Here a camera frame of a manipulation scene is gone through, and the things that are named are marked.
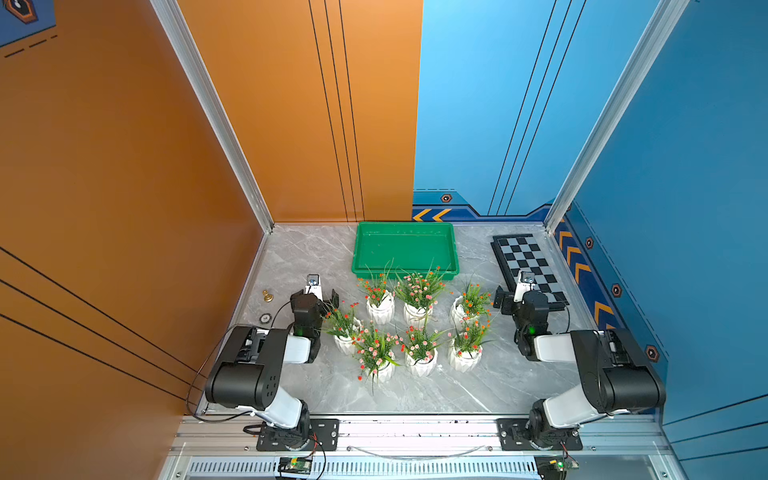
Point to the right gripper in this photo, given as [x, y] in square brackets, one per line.
[508, 300]

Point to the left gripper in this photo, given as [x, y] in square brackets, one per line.
[330, 304]

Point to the red flower pot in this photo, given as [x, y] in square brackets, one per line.
[342, 324]
[380, 301]

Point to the orange flower pot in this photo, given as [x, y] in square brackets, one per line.
[471, 305]
[467, 342]

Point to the pink flower pot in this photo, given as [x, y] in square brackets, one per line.
[419, 293]
[420, 348]
[375, 351]

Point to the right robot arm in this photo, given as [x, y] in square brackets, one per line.
[615, 377]

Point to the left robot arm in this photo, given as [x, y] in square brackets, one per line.
[247, 372]

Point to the green plastic storage tray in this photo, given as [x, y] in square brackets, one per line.
[405, 247]

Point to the black white chessboard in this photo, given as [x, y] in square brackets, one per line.
[521, 252]

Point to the left green circuit board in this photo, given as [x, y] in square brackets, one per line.
[295, 467]

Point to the right circuit board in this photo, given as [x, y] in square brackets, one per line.
[550, 468]

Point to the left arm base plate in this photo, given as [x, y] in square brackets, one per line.
[325, 431]

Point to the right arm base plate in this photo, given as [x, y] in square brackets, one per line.
[516, 434]

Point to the aluminium front rail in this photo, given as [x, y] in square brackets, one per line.
[439, 435]

